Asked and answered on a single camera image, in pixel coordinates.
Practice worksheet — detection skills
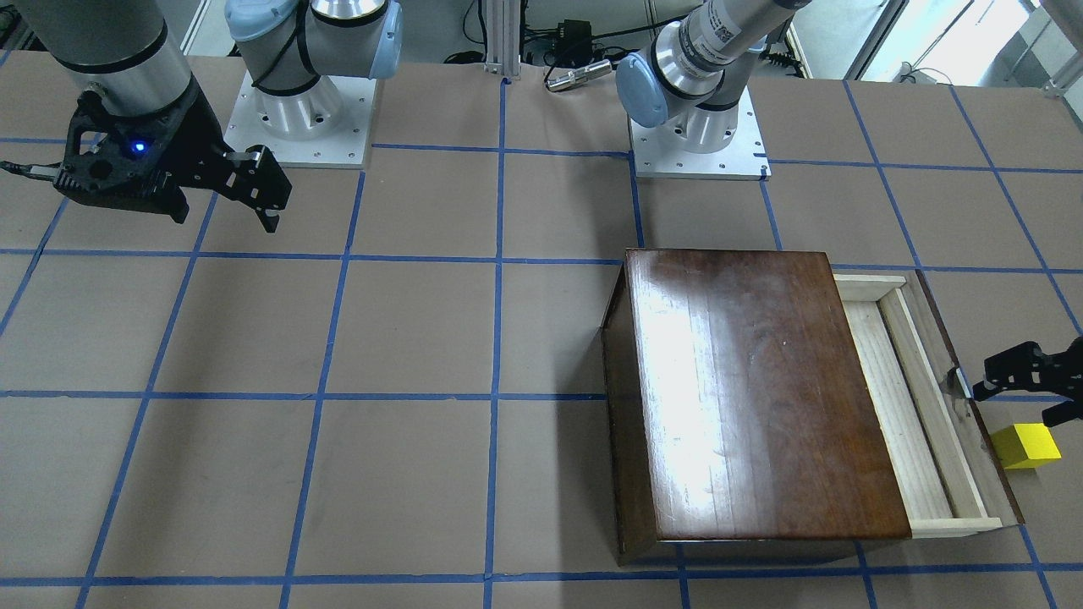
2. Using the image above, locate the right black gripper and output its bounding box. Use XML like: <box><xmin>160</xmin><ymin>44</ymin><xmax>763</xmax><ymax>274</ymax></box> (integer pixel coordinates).
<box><xmin>152</xmin><ymin>78</ymin><xmax>293</xmax><ymax>234</ymax></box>

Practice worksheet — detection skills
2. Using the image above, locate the dark wooden drawer box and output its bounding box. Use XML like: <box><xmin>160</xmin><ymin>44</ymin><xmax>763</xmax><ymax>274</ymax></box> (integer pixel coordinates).
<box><xmin>601</xmin><ymin>248</ymin><xmax>913</xmax><ymax>566</ymax></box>

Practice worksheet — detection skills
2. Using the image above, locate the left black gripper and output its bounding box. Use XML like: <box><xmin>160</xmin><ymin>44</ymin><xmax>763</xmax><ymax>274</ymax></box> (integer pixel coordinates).
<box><xmin>971</xmin><ymin>337</ymin><xmax>1082</xmax><ymax>427</ymax></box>

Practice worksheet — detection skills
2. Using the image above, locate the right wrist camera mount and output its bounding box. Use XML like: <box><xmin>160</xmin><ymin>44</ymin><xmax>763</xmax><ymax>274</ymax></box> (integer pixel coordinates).
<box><xmin>52</xmin><ymin>86</ymin><xmax>190</xmax><ymax>224</ymax></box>

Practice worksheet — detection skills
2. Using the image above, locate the silver cylinder connector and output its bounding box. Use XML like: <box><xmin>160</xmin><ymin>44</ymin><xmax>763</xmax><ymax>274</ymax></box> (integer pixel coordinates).
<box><xmin>544</xmin><ymin>59</ymin><xmax>613</xmax><ymax>93</ymax></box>

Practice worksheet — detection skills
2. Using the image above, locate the light wood drawer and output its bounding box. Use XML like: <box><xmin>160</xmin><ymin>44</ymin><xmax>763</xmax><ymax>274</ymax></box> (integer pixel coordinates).
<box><xmin>834</xmin><ymin>272</ymin><xmax>1025</xmax><ymax>539</ymax></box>

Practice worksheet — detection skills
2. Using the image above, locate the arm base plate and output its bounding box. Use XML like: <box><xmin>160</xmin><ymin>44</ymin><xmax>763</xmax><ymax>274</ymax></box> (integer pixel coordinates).
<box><xmin>628</xmin><ymin>89</ymin><xmax>772</xmax><ymax>181</ymax></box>
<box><xmin>223</xmin><ymin>74</ymin><xmax>382</xmax><ymax>170</ymax></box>

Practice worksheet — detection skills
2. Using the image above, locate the yellow block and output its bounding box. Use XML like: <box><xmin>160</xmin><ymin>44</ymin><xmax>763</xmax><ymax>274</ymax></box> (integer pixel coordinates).
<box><xmin>990</xmin><ymin>423</ymin><xmax>1061</xmax><ymax>470</ymax></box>

